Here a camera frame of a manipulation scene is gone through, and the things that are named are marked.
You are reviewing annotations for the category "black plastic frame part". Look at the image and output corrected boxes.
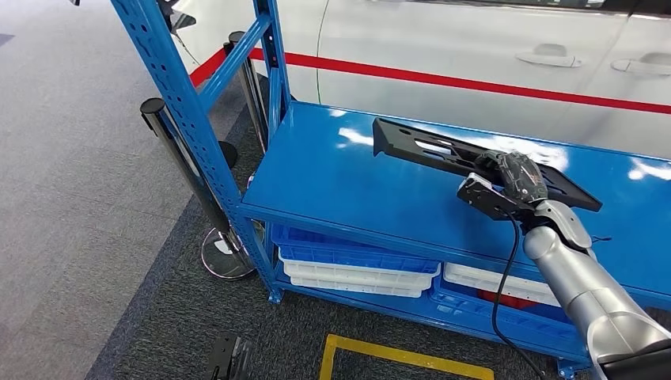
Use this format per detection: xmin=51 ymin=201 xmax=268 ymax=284
xmin=372 ymin=117 xmax=604 ymax=214

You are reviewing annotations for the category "blue metal shelf rack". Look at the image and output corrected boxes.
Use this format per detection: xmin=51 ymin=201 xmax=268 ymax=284
xmin=110 ymin=0 xmax=671 ymax=380

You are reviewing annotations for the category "blue plastic bin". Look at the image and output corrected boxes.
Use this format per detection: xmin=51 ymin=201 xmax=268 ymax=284
xmin=271 ymin=222 xmax=442 ymax=275
xmin=430 ymin=275 xmax=593 ymax=350

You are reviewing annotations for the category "white plastic bin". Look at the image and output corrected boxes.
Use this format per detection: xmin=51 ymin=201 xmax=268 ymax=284
xmin=289 ymin=275 xmax=425 ymax=300
xmin=442 ymin=262 xmax=562 ymax=308
xmin=278 ymin=250 xmax=440 ymax=291

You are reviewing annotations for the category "black pole stand disc base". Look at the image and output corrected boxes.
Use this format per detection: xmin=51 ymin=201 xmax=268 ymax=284
xmin=217 ymin=140 xmax=240 ymax=170

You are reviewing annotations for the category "red barrier belt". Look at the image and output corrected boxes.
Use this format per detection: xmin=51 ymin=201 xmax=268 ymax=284
xmin=248 ymin=47 xmax=671 ymax=116
xmin=188 ymin=47 xmax=227 ymax=88

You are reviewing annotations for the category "white car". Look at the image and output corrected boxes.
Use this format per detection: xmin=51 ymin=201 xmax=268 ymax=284
xmin=170 ymin=0 xmax=671 ymax=161

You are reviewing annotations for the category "yellow floor tape square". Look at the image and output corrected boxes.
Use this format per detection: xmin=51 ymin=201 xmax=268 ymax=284
xmin=318 ymin=333 xmax=495 ymax=380

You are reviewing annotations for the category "red item in bin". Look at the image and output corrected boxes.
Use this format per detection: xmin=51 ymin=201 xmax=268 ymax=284
xmin=478 ymin=290 xmax=538 ymax=311

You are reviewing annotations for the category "chrome stanchion post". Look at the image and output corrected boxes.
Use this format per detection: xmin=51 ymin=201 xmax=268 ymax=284
xmin=224 ymin=30 xmax=269 ymax=153
xmin=139 ymin=97 xmax=259 ymax=282

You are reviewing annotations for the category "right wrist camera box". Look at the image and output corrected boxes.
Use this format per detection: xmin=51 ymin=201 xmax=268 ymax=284
xmin=456 ymin=172 xmax=536 ymax=222

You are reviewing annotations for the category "black cable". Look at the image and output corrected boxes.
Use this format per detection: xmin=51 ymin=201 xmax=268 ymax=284
xmin=490 ymin=208 xmax=546 ymax=380

